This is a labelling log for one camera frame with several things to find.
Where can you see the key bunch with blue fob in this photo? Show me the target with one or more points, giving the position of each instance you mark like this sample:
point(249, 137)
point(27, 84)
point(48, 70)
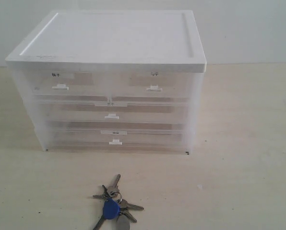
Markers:
point(116, 207)

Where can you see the middle wide clear drawer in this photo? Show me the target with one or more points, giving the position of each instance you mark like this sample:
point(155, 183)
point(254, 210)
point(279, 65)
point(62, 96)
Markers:
point(46, 111)

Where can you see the bottom wide clear drawer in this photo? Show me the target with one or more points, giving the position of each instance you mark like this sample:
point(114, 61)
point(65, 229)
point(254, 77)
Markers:
point(114, 137)

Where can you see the wide clear drawer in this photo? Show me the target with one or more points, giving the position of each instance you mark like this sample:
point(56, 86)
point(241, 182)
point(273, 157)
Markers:
point(46, 111)
point(114, 137)

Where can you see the white translucent drawer cabinet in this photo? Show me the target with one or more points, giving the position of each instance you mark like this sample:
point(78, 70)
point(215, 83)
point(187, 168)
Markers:
point(106, 43)

